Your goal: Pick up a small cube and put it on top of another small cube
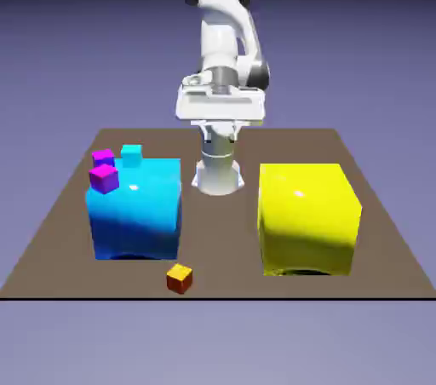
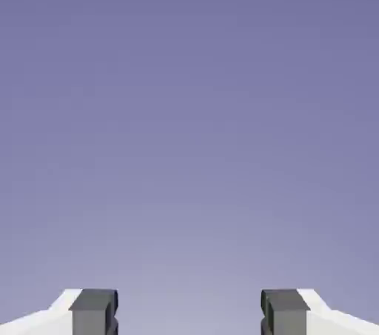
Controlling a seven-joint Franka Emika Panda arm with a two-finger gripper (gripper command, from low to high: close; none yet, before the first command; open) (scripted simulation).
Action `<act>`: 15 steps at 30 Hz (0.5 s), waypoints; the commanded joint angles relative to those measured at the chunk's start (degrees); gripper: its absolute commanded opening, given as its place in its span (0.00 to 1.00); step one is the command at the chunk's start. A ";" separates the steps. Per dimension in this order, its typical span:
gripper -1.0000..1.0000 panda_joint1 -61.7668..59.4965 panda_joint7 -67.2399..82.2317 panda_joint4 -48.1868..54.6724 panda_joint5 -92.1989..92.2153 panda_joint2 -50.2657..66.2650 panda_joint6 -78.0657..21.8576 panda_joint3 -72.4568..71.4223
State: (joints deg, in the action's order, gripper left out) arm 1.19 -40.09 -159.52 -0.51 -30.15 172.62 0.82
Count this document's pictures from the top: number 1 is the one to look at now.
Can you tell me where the large yellow box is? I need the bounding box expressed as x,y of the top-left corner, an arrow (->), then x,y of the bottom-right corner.
256,162 -> 364,278

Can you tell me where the small magenta cube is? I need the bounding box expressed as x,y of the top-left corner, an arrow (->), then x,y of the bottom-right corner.
90,148 -> 116,168
88,164 -> 120,195

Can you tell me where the small orange cube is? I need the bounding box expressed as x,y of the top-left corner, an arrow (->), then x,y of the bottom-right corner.
165,262 -> 194,296

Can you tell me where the large blue box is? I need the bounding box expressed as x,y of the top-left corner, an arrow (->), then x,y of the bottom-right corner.
84,157 -> 183,261

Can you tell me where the small cyan cube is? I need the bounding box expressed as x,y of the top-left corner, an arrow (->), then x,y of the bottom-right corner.
120,143 -> 144,169

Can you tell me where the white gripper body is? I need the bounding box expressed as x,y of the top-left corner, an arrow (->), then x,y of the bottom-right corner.
175,83 -> 267,127

